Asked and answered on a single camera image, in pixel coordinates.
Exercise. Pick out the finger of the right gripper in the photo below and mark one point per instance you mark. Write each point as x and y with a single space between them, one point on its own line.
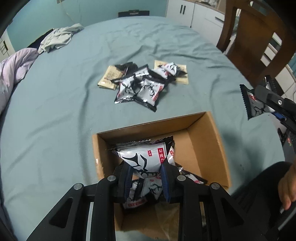
273 100

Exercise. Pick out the snack packet in box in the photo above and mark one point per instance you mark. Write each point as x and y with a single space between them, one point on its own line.
143 190

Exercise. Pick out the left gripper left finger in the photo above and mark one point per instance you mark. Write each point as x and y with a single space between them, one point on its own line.
123 173

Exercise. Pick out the white cabinet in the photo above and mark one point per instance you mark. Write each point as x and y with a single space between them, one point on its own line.
202 16

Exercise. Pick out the person right hand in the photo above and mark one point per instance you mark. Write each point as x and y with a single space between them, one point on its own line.
287 188

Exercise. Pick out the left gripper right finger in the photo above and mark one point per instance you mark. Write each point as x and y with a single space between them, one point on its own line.
169 173

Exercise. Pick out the beige packet left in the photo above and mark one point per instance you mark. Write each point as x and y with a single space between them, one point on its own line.
111 73

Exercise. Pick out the beige packet right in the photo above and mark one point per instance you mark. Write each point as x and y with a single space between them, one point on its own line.
182 78

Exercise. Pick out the brown cardboard box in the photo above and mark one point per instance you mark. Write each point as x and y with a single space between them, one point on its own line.
198 149

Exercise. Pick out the wooden chair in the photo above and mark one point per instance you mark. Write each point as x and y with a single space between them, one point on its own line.
247 32

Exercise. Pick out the black bag at bed end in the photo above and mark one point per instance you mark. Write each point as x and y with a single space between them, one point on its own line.
135 12

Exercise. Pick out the white deer snack packet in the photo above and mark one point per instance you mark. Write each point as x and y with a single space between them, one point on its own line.
146 156

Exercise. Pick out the snack packet on beige packet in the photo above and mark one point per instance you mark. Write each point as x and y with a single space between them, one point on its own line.
168 70

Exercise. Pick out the teal bed sheet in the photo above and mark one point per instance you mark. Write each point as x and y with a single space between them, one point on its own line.
47 126

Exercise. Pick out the lilac duvet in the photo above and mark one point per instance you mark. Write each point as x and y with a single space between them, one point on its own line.
13 70

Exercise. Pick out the grey crumpled garment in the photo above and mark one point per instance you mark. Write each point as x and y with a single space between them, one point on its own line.
58 38

